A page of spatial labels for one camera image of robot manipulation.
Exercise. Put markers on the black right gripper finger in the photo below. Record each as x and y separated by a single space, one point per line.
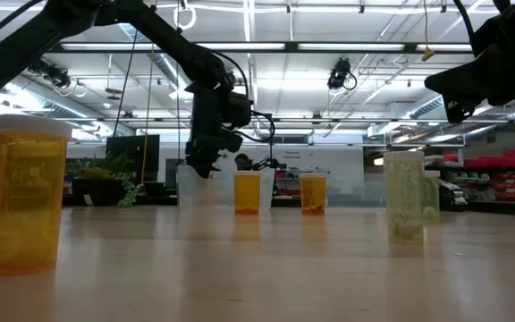
467 80
458 112

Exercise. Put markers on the small orange pill bottle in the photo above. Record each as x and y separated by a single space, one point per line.
247 192
313 192

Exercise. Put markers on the orange pill bottle white cap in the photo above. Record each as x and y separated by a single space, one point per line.
27 201

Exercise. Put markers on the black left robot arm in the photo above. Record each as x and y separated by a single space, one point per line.
163 36

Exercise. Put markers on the clear plastic bin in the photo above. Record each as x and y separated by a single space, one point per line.
186 190
351 188

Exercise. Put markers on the person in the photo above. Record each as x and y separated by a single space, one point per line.
242 161

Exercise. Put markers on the black monitor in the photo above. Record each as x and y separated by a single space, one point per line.
132 156

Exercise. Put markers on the shelf with red items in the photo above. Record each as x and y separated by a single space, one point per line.
286 185

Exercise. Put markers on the green potted plant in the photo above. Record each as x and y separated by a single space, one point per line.
125 188

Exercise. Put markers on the black grey machine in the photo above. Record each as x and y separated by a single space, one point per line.
452 194

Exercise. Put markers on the shelf with red bins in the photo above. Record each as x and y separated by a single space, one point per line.
508 179

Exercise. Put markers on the black planter box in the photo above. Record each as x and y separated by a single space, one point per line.
96 192

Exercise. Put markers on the black ceiling track device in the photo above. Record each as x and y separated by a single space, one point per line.
54 73

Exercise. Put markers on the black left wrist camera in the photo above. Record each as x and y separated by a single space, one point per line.
238 109

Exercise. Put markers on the black overhead frame bar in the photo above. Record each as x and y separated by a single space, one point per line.
351 46

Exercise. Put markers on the black ceiling camera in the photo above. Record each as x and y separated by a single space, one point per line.
340 73

